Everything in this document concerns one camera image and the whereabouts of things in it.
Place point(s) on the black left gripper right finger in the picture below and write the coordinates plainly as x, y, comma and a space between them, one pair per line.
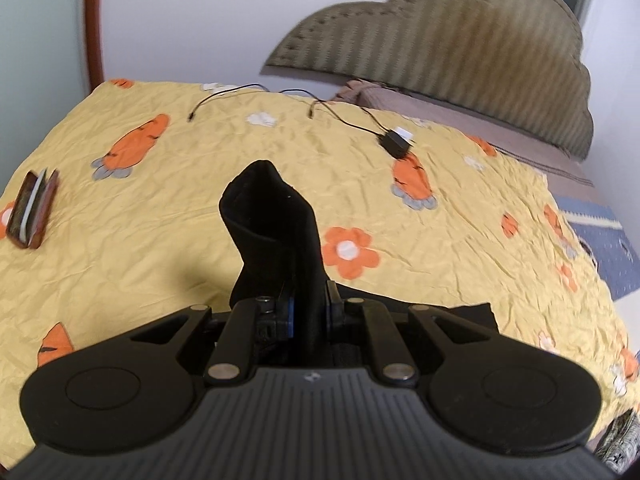
335, 315

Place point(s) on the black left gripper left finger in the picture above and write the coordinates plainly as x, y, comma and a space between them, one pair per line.
275, 319

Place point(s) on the black pants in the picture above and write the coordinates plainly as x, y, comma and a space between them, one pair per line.
275, 231

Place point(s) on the yellow carrot print bedspread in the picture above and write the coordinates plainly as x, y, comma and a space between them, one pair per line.
135, 232

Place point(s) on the black power adapter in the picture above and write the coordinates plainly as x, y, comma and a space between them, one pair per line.
394, 144

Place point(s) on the olive tufted headboard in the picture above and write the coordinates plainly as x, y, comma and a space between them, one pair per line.
517, 61

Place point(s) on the brown wooden door frame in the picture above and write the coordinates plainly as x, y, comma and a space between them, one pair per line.
92, 26

